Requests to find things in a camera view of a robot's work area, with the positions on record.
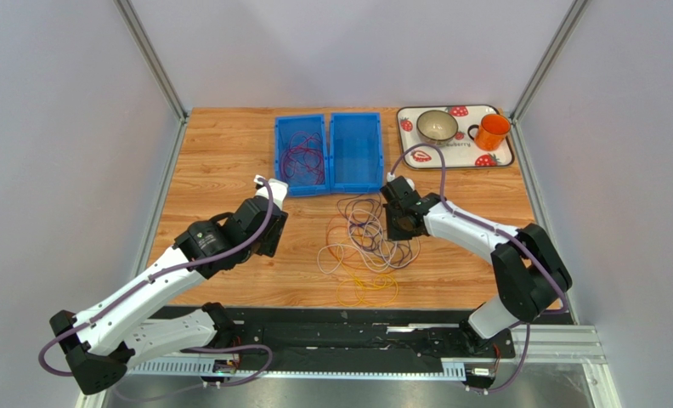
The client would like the white cable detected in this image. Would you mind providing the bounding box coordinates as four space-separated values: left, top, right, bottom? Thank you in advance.
317 206 422 276

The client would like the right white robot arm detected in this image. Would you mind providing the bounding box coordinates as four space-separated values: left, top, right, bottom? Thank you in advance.
381 174 573 343

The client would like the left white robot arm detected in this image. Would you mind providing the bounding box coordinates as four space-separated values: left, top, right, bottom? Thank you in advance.
37 188 288 395

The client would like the strawberry print tray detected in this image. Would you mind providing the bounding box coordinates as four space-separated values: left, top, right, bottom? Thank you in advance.
396 105 514 169

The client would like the right blue plastic bin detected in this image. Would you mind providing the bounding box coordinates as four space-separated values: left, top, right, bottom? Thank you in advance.
329 112 385 194

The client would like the blue plastic bin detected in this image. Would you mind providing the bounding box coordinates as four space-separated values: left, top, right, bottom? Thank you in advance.
274 114 331 197
329 112 385 194

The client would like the beige ceramic bowl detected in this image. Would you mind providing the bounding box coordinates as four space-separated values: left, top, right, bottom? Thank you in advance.
416 110 459 146

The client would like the left blue plastic bin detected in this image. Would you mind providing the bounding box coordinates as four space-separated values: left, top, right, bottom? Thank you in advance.
274 114 331 197

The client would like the orange mug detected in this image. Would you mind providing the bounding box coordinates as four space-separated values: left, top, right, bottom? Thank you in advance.
467 114 511 151

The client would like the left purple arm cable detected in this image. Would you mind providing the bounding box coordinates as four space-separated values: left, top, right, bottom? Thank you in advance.
37 176 275 377

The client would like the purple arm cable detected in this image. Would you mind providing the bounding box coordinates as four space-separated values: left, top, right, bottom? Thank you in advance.
388 143 569 315
37 176 275 377

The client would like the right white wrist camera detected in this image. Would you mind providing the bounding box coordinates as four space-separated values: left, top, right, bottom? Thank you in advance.
386 173 416 190

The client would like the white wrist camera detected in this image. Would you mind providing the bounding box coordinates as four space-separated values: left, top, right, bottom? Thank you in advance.
254 174 289 210
386 173 416 190

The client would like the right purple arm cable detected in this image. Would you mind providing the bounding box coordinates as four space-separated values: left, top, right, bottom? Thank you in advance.
388 143 569 315

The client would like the dark blue cable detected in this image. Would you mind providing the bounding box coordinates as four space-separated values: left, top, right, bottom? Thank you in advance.
336 195 416 267

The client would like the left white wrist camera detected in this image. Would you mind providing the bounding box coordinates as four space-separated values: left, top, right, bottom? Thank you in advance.
254 174 289 210

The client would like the yellow cable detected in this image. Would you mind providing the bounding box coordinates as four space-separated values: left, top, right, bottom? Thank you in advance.
336 265 400 308

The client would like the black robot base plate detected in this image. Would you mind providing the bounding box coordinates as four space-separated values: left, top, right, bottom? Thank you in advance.
225 307 517 364

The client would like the slotted cable duct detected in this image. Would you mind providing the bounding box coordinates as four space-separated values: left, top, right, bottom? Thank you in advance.
130 350 467 381

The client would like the left aluminium frame post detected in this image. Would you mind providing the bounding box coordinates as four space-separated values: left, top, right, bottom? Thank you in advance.
112 0 189 121

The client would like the aluminium frame post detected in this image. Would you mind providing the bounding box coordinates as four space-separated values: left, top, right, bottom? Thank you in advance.
508 0 592 121
112 0 189 121

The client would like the right aluminium frame post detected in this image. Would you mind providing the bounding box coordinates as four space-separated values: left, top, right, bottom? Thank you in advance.
508 0 592 121

